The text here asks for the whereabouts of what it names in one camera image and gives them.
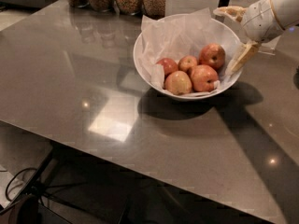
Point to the white paper liner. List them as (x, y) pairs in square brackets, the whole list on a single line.
[(177, 34)]

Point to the red apple back right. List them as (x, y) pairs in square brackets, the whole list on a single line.
[(213, 55)]

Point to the small apple middle back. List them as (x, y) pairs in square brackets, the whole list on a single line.
[(187, 62)]

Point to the yellowish apple front left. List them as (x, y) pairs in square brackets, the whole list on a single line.
[(178, 83)]

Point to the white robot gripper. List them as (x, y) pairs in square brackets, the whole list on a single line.
[(261, 21)]

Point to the red apple front right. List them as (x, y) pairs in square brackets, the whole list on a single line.
[(203, 78)]

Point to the dark red apple left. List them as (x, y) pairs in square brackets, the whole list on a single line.
[(169, 65)]

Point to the white ceramic bowl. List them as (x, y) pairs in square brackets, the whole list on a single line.
[(146, 75)]

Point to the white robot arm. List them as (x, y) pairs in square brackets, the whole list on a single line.
[(286, 12)]

